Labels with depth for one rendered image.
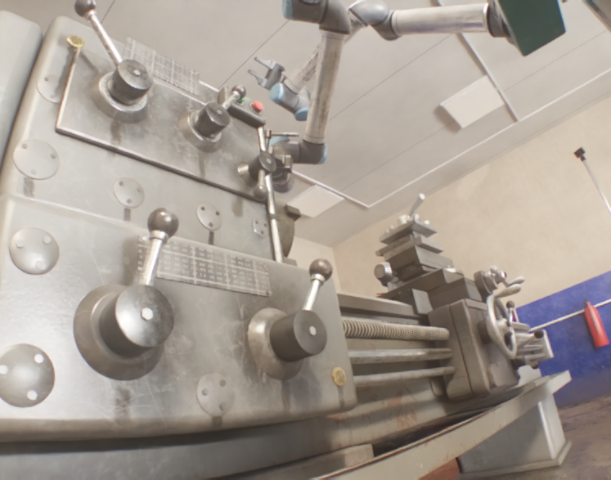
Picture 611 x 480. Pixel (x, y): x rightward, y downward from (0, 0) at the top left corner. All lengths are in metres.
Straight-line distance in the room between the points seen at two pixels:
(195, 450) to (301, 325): 0.27
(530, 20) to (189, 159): 1.02
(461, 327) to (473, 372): 0.14
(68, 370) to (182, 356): 0.13
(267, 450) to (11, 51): 0.80
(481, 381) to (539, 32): 1.05
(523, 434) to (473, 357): 1.29
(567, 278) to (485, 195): 1.63
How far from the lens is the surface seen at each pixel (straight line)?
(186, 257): 0.50
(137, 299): 0.38
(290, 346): 0.49
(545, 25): 1.37
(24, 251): 0.42
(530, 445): 2.47
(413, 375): 1.01
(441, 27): 1.74
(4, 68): 0.75
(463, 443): 0.97
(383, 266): 1.69
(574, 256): 5.45
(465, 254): 5.81
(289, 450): 0.77
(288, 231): 1.12
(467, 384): 1.25
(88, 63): 0.80
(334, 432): 0.86
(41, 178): 0.63
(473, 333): 1.24
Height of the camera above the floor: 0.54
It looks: 25 degrees up
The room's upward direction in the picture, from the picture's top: 10 degrees counter-clockwise
